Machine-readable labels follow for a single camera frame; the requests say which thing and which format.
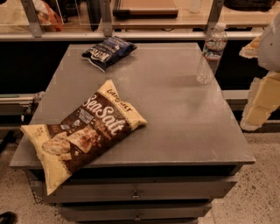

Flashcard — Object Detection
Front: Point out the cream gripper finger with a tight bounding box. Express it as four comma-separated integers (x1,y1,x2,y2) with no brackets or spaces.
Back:
240,72,280,131
239,36,261,59

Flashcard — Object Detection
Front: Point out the clear plastic water bottle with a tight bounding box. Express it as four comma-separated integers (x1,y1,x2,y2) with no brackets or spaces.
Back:
196,22,228,84

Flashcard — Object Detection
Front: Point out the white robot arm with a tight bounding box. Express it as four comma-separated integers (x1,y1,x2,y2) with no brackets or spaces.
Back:
239,14,280,131

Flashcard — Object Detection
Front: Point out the black bag on shelf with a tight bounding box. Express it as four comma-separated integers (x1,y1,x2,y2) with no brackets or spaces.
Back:
224,0,277,12

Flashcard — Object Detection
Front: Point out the blue Kettle chip bag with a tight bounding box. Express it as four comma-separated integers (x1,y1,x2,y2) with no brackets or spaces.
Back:
81,36,137,72

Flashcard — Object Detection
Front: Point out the yellow brown Sea Salt bag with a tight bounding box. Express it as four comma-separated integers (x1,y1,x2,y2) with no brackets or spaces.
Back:
20,80,147,194

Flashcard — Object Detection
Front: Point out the orange snack bag behind glass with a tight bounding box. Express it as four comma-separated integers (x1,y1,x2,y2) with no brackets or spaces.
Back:
32,0,63,32

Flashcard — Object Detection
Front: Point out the grey drawer cabinet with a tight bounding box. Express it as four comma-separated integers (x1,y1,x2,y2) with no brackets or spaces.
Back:
10,43,255,224

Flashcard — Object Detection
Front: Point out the wooden tray on shelf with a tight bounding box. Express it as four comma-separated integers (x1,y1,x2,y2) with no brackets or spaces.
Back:
113,0,179,18

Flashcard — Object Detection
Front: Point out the black shoe at corner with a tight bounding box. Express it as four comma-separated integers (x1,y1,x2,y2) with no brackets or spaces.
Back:
0,212,18,224

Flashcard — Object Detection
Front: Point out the lower drawer with handle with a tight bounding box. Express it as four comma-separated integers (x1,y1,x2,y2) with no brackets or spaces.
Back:
61,203,212,222

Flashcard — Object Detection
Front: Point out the drawer with handle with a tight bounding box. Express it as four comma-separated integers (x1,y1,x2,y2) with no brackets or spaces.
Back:
42,179,236,203
61,203,212,222

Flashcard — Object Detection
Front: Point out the upper drawer with handle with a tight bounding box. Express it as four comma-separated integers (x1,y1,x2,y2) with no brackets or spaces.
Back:
42,179,236,203

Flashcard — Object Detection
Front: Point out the metal shelf rail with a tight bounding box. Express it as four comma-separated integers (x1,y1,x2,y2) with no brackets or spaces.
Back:
0,31,262,42

